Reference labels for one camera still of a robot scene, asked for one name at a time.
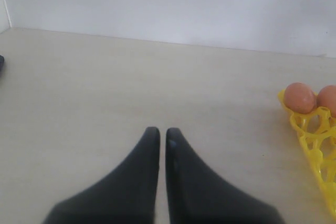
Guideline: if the dark cloth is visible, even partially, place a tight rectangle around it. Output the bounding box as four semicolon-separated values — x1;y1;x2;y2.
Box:
0;55;5;72

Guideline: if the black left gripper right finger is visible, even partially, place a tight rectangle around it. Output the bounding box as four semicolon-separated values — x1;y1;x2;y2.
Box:
165;127;284;223

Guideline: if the brown egg packed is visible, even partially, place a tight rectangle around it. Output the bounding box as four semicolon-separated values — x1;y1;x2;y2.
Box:
317;85;336;118
283;82;317;114

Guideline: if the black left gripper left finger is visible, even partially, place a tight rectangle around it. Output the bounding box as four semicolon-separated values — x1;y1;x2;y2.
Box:
44;127;160;223

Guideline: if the yellow plastic egg tray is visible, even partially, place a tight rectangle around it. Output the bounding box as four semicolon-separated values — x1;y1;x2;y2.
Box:
278;90;335;217

